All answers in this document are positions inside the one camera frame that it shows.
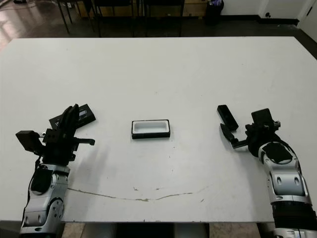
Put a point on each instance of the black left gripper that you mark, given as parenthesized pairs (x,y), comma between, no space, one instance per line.
(58,151)

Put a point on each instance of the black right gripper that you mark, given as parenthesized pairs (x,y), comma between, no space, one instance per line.
(257,136)

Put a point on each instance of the black box lid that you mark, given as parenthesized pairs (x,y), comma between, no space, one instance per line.
(86,115)

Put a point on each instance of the black slim camera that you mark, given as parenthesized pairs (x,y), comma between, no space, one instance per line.
(227,116)

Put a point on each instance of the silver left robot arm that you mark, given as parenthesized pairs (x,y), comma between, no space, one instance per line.
(42,203)

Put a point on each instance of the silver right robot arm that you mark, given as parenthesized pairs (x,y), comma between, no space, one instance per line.
(284,181)

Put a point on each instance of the black box base white insert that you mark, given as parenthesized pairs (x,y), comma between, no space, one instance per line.
(151,127)

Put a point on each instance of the black metal chair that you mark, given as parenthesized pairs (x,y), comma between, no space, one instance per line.
(163,2)
(114,2)
(63,15)

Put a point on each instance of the black trash bin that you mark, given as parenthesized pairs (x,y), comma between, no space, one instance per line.
(215,12)

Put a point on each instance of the light wooden cabinet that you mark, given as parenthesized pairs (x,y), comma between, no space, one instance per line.
(195,9)

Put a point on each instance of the white door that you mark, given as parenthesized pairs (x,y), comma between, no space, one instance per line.
(308,12)

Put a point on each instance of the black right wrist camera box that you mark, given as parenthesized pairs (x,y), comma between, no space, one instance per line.
(262,116)

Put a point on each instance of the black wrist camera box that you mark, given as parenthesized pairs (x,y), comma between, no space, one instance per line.
(262,116)
(28,140)

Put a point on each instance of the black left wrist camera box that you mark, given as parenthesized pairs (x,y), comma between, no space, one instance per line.
(28,140)

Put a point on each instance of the black round wall fixture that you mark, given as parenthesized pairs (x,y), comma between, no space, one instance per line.
(267,15)

